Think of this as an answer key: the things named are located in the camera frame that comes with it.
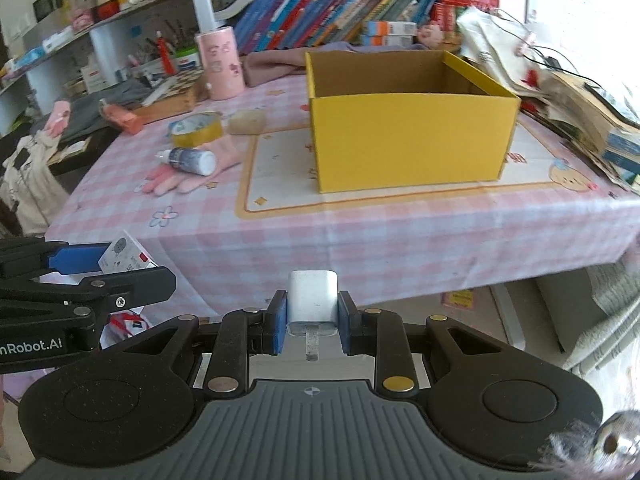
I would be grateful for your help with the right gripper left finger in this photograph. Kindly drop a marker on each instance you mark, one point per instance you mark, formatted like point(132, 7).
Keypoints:
point(232, 342)

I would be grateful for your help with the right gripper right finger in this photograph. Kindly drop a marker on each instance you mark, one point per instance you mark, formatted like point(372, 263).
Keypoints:
point(382, 335)

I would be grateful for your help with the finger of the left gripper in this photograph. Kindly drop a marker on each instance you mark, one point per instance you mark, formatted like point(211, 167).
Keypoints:
point(35, 256)
point(28, 296)

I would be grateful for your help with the small white red box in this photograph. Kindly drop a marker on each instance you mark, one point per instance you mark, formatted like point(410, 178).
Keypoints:
point(125, 254)

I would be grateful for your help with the small white wall charger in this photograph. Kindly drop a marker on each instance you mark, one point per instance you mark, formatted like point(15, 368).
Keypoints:
point(312, 308)

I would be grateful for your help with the pink glove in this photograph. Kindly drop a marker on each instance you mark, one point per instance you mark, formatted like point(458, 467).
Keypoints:
point(163, 179)
point(58, 119)

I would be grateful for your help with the blue white spray bottle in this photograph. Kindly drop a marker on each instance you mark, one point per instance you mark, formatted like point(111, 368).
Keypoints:
point(189, 160)

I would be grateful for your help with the yellow tape roll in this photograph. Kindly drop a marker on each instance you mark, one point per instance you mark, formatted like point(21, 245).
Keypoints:
point(195, 130)

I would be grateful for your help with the beige soap block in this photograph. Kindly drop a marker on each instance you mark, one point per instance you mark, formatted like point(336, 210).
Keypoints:
point(247, 123)

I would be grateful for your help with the white tote bag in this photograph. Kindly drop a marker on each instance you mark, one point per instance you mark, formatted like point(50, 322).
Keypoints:
point(28, 187)

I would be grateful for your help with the pink checked tablecloth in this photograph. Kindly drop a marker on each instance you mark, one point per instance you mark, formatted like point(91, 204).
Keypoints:
point(229, 249)

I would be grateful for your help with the pink glove on clothes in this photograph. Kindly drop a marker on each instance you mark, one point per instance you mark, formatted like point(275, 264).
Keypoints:
point(58, 119)

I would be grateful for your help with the grey clothing pile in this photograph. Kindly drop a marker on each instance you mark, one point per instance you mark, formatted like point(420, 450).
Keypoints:
point(84, 112)

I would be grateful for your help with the pink liquid pump bottle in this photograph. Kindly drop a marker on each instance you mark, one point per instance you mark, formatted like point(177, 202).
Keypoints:
point(121, 118)

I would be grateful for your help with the wooden chess board box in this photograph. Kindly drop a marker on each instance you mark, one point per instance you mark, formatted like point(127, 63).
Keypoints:
point(178, 95)

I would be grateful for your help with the yellow cardboard box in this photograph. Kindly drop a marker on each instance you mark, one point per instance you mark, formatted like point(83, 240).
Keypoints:
point(406, 119)

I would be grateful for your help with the pink cylindrical sticker container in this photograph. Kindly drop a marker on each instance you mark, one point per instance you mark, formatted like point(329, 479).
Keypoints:
point(221, 64)

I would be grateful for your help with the pink purple cloth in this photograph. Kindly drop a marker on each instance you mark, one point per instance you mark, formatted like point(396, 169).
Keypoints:
point(261, 67)

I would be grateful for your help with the orange white carton lower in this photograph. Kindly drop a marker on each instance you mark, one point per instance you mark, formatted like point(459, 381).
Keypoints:
point(402, 41)

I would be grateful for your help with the orange white carton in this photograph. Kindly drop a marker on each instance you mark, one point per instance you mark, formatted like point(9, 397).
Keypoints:
point(402, 41)
point(389, 28)

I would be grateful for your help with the pink plush pig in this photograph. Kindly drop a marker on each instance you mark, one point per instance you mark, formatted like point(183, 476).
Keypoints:
point(430, 36)

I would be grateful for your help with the orange white carton upper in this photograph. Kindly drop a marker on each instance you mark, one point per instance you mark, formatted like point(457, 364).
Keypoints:
point(389, 28)

